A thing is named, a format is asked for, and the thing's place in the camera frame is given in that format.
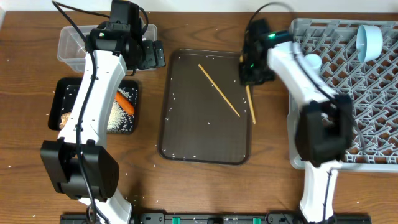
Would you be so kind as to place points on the brown serving tray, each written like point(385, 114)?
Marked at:
point(197, 124)

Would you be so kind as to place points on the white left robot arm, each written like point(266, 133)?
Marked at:
point(78, 163)

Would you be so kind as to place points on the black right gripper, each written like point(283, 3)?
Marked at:
point(247, 76)

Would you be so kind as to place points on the pile of white rice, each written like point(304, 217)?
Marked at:
point(119, 121)

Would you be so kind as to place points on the light blue bowl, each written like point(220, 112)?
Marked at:
point(369, 42)

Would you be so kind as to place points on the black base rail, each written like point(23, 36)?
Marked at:
point(270, 218)

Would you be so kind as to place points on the grey dishwasher rack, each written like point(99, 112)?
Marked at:
point(372, 86)

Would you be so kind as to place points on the light blue cup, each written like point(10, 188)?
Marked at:
point(314, 61)

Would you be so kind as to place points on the brown food scrap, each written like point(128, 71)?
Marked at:
point(64, 119)

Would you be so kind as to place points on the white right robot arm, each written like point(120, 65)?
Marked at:
point(324, 128)

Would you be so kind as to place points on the clear plastic container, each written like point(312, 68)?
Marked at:
point(71, 47)

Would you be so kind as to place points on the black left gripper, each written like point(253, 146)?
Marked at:
point(153, 59)

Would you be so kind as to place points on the wooden chopstick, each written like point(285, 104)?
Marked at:
point(218, 90)
point(248, 92)

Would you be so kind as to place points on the orange carrot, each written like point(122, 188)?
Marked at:
point(124, 104)

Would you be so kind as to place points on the black waste tray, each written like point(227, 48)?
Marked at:
point(66, 94)

